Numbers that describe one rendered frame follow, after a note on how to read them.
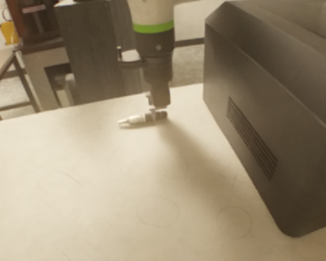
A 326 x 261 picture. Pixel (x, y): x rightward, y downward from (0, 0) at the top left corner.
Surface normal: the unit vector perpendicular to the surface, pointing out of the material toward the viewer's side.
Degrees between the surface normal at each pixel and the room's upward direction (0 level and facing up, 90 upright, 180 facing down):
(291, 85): 58
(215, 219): 0
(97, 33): 90
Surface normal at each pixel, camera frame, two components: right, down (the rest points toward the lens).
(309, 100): -0.86, -0.26
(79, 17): -0.11, 0.64
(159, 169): -0.07, -0.77
